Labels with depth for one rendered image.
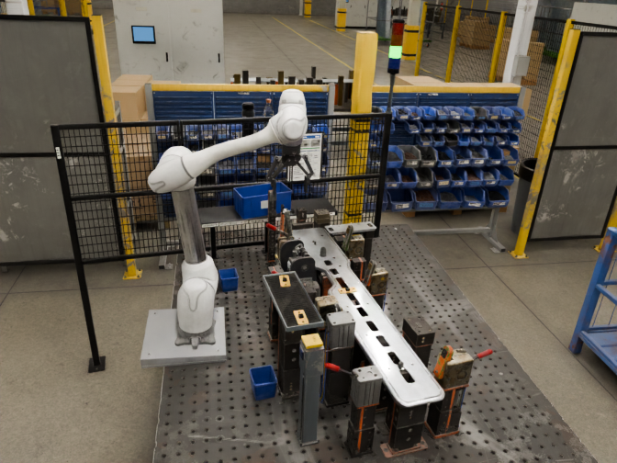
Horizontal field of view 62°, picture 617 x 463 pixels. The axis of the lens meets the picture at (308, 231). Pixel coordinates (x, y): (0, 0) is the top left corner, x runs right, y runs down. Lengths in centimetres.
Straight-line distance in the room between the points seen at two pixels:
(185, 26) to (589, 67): 588
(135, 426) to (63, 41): 250
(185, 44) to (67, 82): 486
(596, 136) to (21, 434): 476
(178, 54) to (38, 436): 657
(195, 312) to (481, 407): 128
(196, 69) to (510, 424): 746
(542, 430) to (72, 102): 345
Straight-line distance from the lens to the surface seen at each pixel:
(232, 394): 226
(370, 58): 317
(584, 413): 364
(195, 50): 873
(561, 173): 509
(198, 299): 233
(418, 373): 196
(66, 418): 335
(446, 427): 216
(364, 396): 185
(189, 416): 219
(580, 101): 493
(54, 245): 453
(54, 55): 402
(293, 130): 183
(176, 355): 241
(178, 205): 236
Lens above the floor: 225
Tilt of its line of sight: 26 degrees down
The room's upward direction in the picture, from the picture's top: 2 degrees clockwise
